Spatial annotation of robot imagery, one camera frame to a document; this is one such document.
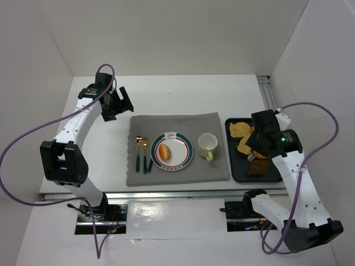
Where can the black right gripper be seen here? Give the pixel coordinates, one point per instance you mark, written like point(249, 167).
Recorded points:
point(260, 144)

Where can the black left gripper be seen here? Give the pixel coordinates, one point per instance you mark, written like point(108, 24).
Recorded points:
point(119, 105)

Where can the seeded bread slice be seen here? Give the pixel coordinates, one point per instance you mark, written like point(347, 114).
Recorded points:
point(242, 147)

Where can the round orange bread roll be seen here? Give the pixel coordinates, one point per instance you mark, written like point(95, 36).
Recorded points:
point(164, 152)

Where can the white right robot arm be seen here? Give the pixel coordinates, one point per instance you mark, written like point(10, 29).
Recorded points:
point(307, 224)

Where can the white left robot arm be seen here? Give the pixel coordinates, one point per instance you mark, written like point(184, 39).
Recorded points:
point(62, 158)

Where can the orange glazed donut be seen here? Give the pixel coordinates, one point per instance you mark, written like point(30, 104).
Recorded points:
point(255, 154)

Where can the brown chocolate croissant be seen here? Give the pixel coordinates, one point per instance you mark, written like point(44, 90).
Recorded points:
point(258, 168)

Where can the black food tray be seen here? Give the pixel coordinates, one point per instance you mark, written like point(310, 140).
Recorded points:
point(240, 164)

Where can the toast slice on tray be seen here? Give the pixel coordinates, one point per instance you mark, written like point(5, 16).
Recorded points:
point(240, 130)

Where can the grey cloth placemat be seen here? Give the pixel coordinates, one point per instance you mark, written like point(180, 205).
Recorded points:
point(190, 127)

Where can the pale green mug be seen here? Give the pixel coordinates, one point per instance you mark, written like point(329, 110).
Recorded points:
point(207, 144)

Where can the white plate green red rim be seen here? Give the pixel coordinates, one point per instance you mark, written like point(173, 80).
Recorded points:
point(181, 148)

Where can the gold spoon green handle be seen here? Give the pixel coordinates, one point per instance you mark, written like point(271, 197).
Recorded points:
point(139, 142)

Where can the gold fork green handle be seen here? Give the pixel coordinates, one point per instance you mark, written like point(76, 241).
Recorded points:
point(145, 144)

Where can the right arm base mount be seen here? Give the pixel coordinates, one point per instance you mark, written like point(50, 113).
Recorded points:
point(240, 219)

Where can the aluminium rail right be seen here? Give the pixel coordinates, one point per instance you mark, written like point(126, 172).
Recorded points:
point(267, 95)

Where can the aluminium rail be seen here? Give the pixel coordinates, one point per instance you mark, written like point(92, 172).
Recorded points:
point(267, 95)
point(169, 194)

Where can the gold knife green handle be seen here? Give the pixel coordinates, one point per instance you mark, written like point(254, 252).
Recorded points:
point(150, 166)

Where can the aluminium rail front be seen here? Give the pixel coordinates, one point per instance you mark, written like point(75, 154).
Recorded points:
point(169, 194)

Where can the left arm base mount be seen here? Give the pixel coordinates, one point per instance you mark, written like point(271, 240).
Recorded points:
point(114, 221)

